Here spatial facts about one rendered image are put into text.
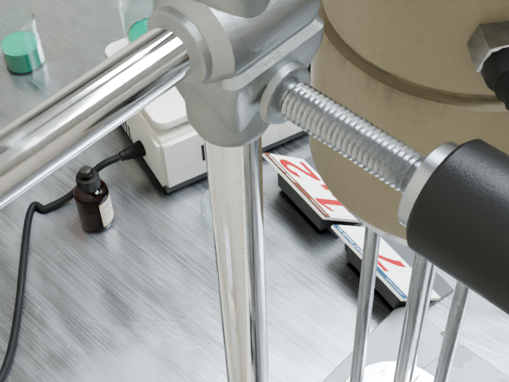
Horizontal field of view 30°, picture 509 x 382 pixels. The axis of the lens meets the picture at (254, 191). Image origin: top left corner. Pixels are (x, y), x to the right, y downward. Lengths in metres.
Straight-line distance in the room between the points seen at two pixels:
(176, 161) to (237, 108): 0.62
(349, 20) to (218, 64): 0.09
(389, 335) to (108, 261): 0.25
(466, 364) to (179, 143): 0.30
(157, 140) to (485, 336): 0.32
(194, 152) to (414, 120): 0.56
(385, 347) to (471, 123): 0.48
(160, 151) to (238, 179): 0.58
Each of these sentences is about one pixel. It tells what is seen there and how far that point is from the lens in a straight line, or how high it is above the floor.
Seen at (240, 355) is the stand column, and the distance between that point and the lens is 0.32.
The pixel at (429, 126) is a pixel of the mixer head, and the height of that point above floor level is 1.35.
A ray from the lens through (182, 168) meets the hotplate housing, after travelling 0.85.
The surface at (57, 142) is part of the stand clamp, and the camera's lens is 0.19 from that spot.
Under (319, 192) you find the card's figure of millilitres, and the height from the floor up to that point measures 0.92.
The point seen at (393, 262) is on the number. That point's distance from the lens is 0.80.
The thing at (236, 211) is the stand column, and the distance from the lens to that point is 0.26.
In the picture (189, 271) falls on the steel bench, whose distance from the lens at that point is 0.81.
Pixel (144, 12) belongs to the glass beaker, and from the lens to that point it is 0.80.
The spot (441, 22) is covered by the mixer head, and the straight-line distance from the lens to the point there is 0.27.
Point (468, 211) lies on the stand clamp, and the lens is 0.19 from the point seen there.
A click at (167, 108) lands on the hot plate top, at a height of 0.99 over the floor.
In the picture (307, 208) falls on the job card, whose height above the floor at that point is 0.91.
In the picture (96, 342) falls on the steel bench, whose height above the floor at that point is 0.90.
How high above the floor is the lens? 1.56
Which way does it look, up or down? 49 degrees down
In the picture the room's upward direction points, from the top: 2 degrees counter-clockwise
